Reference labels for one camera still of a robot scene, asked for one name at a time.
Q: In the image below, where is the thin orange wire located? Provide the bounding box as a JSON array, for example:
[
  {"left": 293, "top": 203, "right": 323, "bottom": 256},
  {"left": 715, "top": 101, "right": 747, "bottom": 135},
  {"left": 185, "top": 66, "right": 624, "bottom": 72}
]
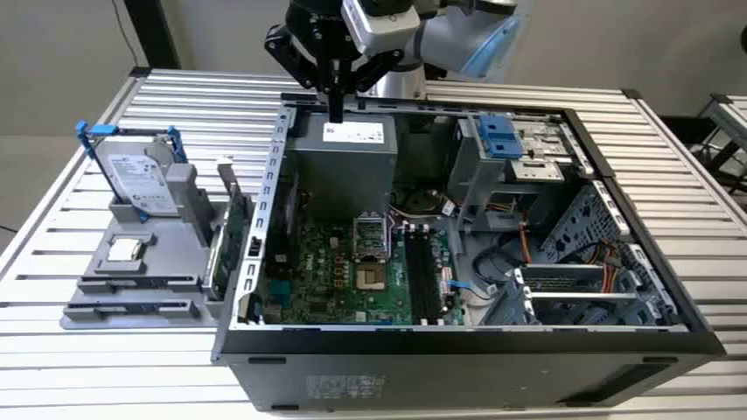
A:
[{"left": 517, "top": 209, "right": 533, "bottom": 264}]

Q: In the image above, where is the blue drive latch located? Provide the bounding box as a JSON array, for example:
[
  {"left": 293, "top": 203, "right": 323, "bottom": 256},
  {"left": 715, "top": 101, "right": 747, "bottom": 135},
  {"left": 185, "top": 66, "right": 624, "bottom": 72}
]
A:
[{"left": 476, "top": 115, "right": 521, "bottom": 159}]

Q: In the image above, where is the metal socket cover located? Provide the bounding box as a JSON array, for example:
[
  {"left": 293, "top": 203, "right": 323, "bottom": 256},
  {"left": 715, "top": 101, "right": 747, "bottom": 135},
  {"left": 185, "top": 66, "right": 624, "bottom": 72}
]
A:
[{"left": 351, "top": 212, "right": 391, "bottom": 261}]

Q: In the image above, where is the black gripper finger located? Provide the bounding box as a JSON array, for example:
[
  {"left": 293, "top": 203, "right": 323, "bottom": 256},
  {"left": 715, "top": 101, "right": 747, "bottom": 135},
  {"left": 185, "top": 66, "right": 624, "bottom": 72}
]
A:
[
  {"left": 261, "top": 24, "right": 337, "bottom": 123},
  {"left": 335, "top": 49, "right": 405, "bottom": 123}
]

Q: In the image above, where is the round black fan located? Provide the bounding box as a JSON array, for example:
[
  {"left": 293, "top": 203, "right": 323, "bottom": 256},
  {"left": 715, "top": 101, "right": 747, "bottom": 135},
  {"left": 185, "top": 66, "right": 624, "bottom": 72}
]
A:
[{"left": 396, "top": 187, "right": 444, "bottom": 215}]

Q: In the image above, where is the silver CPU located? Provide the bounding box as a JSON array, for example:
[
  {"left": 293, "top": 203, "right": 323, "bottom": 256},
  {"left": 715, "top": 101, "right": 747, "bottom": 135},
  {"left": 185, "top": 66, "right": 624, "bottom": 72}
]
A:
[{"left": 106, "top": 238, "right": 145, "bottom": 263}]

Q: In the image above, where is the red yellow orange wire bundle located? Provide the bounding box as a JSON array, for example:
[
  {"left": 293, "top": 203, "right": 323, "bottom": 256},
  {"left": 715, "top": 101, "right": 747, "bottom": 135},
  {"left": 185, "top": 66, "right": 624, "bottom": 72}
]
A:
[{"left": 588, "top": 242, "right": 621, "bottom": 294}]

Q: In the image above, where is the grey metal drive cage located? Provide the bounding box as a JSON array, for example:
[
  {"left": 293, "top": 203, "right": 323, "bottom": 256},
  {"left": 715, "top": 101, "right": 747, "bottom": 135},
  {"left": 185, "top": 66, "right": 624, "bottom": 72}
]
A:
[{"left": 448, "top": 111, "right": 591, "bottom": 229}]

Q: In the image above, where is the slatted metal side table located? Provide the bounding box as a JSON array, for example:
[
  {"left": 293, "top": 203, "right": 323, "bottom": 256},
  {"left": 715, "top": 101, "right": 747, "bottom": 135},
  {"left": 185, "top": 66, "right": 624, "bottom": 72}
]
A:
[{"left": 687, "top": 93, "right": 747, "bottom": 196}]

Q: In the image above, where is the grey power supply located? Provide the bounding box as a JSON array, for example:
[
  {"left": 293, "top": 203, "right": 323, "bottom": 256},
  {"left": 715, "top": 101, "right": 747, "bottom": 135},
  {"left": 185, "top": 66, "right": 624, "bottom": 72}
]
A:
[{"left": 284, "top": 111, "right": 399, "bottom": 220}]

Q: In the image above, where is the metal disk bay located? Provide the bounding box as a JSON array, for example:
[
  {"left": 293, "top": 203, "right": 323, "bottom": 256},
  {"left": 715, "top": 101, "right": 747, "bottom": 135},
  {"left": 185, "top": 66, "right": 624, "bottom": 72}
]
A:
[{"left": 512, "top": 262, "right": 684, "bottom": 327}]

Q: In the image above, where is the white purple fan wire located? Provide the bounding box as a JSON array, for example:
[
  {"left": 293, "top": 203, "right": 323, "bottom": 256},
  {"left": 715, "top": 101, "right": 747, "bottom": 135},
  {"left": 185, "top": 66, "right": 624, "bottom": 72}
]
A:
[{"left": 387, "top": 209, "right": 444, "bottom": 228}]

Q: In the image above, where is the green motherboard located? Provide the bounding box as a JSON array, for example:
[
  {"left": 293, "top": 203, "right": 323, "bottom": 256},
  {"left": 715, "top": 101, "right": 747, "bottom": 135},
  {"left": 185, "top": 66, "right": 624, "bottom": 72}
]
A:
[{"left": 259, "top": 220, "right": 468, "bottom": 327}]

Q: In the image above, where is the CPU socket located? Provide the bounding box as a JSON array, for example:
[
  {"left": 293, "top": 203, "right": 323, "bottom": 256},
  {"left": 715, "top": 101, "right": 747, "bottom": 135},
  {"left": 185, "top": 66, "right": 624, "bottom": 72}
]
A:
[{"left": 352, "top": 261, "right": 389, "bottom": 293}]

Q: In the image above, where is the black PC case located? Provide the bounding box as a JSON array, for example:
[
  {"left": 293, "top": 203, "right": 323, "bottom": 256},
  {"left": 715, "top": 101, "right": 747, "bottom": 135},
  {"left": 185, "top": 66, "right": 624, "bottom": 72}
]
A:
[{"left": 209, "top": 91, "right": 728, "bottom": 413}]

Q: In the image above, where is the black cable loop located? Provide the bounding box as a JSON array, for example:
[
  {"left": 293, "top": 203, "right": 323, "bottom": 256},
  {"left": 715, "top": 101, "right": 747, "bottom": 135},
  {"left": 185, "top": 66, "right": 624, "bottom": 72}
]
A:
[{"left": 471, "top": 234, "right": 529, "bottom": 303}]

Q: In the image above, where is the grey parts rack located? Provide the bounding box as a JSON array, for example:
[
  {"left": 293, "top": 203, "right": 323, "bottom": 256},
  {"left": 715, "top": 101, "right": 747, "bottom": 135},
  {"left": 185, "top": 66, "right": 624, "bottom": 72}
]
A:
[{"left": 60, "top": 161, "right": 257, "bottom": 329}]

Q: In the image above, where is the green graphics card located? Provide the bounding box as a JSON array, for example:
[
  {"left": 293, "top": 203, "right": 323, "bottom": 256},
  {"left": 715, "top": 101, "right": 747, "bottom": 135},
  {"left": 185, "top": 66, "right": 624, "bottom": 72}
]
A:
[{"left": 200, "top": 159, "right": 256, "bottom": 303}]

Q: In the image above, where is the hard disk in blue carrier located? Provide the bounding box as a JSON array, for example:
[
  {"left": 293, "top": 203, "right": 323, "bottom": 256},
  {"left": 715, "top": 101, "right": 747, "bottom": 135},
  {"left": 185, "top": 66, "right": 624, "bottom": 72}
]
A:
[{"left": 73, "top": 122, "right": 188, "bottom": 222}]

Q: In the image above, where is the black upright post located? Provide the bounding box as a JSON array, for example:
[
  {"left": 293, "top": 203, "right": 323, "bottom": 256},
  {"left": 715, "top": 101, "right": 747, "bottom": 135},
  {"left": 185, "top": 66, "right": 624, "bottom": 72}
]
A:
[{"left": 123, "top": 0, "right": 183, "bottom": 71}]

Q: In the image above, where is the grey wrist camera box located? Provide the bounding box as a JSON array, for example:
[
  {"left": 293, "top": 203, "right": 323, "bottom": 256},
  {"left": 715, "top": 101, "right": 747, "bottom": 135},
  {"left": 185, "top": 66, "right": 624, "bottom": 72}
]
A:
[{"left": 340, "top": 0, "right": 421, "bottom": 57}]

